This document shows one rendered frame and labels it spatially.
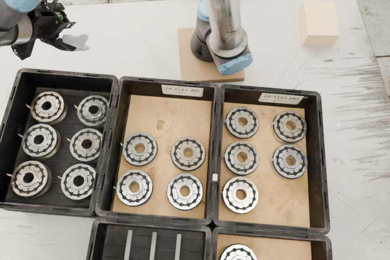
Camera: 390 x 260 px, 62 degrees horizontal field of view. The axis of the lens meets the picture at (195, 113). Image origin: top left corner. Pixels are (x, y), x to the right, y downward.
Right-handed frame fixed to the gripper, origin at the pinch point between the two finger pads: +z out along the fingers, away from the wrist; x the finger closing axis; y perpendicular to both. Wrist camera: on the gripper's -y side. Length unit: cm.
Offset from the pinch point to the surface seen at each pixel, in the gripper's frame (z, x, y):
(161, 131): 8.3, -38.3, -1.6
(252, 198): 1, -68, 13
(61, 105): 1.2, -13.8, -20.4
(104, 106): 4.9, -21.9, -10.5
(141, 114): 9.9, -30.4, -4.5
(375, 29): 169, -75, 84
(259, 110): 22, -52, 24
